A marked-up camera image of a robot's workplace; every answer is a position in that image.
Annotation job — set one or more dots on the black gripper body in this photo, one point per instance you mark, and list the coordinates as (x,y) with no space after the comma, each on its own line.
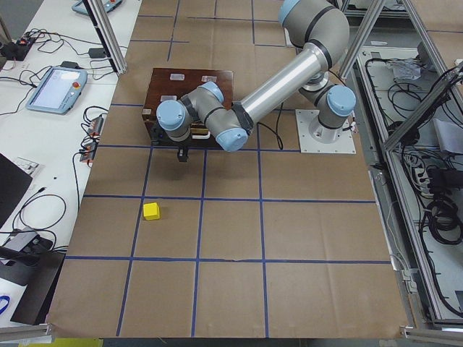
(182,155)

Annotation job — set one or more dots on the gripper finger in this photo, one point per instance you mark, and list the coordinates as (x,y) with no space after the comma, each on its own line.
(182,154)

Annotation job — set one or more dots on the dark wooden drawer box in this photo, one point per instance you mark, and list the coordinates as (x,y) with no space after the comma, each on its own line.
(172,84)

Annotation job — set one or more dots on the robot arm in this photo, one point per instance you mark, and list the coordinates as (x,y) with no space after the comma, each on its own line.
(321,32)

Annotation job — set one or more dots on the yellow block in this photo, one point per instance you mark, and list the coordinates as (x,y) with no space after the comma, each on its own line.
(151,211)

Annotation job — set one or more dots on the brown paper table cover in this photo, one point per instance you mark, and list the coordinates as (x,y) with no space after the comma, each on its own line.
(258,243)

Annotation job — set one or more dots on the black power adapter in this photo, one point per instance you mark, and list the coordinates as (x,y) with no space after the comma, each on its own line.
(97,53)

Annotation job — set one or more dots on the teach pendant near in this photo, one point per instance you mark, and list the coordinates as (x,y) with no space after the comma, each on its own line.
(58,91)

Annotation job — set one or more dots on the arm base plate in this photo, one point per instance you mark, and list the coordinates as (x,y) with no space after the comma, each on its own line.
(316,139)

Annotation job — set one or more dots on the aluminium frame post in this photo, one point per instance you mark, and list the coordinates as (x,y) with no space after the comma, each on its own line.
(105,33)

